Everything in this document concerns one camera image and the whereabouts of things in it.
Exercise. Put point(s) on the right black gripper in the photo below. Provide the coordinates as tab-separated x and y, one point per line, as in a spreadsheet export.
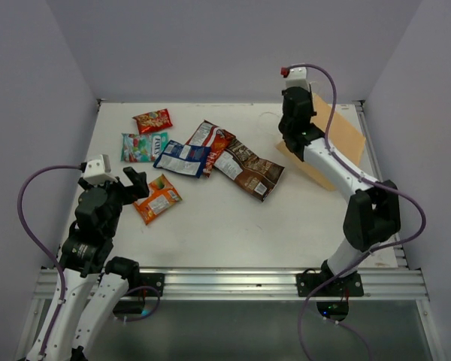
312	113

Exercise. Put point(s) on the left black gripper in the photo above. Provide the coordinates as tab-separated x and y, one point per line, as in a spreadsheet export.
131	192

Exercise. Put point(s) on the brown paper bag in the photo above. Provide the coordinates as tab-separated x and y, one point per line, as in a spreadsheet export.
345	134

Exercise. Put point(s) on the brown chip bag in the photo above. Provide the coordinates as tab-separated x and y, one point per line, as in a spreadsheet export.
254	175

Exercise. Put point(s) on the red Doritos chip bag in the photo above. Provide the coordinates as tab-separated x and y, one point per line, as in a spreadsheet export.
216	138

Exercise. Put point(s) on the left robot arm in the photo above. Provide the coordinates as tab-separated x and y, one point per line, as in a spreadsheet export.
89	284

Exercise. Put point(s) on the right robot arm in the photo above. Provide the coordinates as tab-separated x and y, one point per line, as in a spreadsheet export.
372	215

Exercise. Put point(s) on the teal Fox's candy bag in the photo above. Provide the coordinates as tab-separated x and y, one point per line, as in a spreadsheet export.
144	147

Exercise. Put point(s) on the blue snack bag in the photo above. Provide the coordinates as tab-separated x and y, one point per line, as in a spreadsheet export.
184	159

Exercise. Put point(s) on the orange snack packet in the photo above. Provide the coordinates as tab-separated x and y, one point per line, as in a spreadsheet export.
163	195

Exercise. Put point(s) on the small red snack packet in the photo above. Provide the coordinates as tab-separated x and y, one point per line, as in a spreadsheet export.
153	121

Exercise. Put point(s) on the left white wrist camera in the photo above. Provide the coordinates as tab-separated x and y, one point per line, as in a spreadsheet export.
98	171

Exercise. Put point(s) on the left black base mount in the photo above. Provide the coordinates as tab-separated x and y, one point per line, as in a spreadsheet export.
143	299

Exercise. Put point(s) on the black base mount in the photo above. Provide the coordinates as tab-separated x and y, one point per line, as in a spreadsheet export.
340	290
143	299

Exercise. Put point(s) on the aluminium front rail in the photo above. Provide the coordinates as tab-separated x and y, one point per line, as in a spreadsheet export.
279	284

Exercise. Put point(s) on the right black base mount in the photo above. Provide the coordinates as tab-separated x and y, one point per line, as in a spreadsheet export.
340	290

